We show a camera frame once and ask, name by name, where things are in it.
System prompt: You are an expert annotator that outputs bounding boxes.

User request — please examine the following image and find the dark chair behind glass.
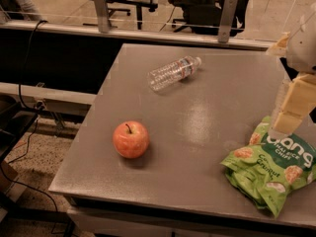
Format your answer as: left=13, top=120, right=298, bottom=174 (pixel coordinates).
left=169, top=0, right=249, bottom=37

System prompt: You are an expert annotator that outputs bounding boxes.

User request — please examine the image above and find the green rice chip bag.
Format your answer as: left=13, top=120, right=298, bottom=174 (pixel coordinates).
left=221, top=116, right=316, bottom=217

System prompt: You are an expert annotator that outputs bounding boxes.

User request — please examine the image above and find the red yellow apple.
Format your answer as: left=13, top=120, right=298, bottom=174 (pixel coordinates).
left=113, top=120, right=150, bottom=159

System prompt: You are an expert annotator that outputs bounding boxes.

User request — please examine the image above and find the black tray cart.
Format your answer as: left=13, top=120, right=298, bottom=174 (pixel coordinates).
left=0, top=94, right=38, bottom=163

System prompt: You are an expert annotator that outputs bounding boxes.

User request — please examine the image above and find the clear plastic water bottle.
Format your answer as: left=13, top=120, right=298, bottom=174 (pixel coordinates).
left=147, top=56, right=201, bottom=92

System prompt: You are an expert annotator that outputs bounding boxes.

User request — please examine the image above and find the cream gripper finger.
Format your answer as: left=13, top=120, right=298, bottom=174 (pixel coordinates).
left=269, top=73, right=316, bottom=139
left=266, top=32, right=289, bottom=57

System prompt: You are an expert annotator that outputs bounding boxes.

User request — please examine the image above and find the black cable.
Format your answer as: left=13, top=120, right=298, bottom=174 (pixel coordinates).
left=18, top=19, right=49, bottom=111

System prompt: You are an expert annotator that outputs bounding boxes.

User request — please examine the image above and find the metal bracket post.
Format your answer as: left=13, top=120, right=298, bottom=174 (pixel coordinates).
left=217, top=0, right=238, bottom=43
left=93, top=0, right=111, bottom=33

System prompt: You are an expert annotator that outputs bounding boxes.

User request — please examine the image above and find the right metal bracket post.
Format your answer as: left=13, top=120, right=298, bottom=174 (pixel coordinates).
left=217, top=0, right=238, bottom=43

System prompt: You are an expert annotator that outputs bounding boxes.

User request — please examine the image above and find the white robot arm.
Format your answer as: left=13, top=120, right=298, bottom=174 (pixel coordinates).
left=266, top=3, right=316, bottom=139

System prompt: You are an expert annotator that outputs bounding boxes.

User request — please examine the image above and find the left metal bracket post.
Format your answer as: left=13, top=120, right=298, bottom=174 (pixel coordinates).
left=93, top=0, right=111, bottom=33

